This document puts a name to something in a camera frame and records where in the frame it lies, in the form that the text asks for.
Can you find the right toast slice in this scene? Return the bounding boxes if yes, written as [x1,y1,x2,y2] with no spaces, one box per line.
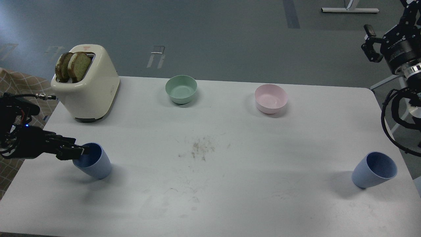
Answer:
[67,52,91,83]

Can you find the white metal frame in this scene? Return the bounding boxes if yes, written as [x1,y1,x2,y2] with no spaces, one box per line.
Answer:
[369,75,420,133]

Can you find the blue cup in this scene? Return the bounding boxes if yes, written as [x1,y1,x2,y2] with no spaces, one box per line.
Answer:
[72,143,112,179]
[351,151,398,189]

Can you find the green bowl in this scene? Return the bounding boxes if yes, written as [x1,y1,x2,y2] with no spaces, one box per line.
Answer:
[165,75,198,105]

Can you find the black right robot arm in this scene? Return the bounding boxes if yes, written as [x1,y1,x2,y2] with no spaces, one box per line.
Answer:
[361,0,421,157]

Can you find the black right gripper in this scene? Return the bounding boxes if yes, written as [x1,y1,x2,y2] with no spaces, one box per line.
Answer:
[361,0,421,75]

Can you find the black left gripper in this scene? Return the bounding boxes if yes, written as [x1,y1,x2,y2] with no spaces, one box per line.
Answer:
[13,127,90,161]

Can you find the toast slice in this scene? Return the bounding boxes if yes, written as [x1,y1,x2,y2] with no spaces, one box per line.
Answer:
[67,52,91,83]
[55,52,73,83]

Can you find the cream white toaster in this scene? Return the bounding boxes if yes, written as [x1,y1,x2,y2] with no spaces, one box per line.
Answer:
[51,44,120,122]

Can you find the pink bowl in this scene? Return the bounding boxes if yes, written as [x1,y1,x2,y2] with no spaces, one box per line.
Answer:
[254,84,289,114]

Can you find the left toast slice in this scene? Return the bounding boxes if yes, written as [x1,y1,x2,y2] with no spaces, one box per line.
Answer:
[55,52,73,83]

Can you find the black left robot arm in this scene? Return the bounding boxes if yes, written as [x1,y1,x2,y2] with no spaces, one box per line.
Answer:
[0,92,90,160]

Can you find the white table leg base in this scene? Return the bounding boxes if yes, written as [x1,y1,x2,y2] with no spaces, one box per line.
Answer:
[321,7,380,13]

